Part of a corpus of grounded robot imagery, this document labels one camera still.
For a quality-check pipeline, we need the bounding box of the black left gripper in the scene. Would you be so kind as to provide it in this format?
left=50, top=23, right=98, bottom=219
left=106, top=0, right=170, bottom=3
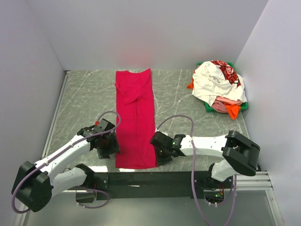
left=97, top=131, right=120, bottom=159

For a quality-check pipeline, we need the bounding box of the magenta red t shirt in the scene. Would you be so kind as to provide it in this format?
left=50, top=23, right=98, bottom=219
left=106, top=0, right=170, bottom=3
left=115, top=69, right=157, bottom=170

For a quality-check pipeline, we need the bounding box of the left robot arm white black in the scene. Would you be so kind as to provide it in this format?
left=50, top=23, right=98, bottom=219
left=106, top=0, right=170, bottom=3
left=11, top=131, right=118, bottom=213

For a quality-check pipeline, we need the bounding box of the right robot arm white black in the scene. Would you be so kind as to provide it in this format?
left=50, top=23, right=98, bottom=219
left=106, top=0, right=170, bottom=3
left=150, top=130, right=260, bottom=189

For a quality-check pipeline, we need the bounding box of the black base beam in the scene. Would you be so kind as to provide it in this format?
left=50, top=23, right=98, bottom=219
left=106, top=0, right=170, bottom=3
left=88, top=171, right=233, bottom=199

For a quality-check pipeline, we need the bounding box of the green plastic laundry basket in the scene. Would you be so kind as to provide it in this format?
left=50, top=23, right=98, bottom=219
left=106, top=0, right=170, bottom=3
left=196, top=62, right=249, bottom=113

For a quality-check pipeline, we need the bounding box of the pink t shirt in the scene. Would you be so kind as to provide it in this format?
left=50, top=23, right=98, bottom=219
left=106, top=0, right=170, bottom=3
left=211, top=96, right=242, bottom=114

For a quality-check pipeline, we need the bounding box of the orange t shirt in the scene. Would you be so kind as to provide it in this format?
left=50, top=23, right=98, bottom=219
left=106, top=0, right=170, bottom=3
left=187, top=76, right=247, bottom=119

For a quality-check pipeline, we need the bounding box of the red white printed t shirt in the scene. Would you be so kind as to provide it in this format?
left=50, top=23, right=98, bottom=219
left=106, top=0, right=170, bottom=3
left=211, top=60, right=241, bottom=87

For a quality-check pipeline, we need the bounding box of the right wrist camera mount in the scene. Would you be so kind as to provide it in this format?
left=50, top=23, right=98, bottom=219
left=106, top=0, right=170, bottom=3
left=150, top=131, right=173, bottom=148

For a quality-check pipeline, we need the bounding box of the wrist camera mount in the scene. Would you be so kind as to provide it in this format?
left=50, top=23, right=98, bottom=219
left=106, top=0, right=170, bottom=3
left=94, top=119, right=115, bottom=133
left=150, top=131, right=173, bottom=148

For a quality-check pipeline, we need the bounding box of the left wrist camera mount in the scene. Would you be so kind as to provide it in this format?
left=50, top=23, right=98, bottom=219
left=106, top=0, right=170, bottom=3
left=94, top=119, right=115, bottom=133

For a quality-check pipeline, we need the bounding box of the aluminium rail frame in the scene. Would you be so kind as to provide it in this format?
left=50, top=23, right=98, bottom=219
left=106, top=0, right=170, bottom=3
left=13, top=69, right=280, bottom=226

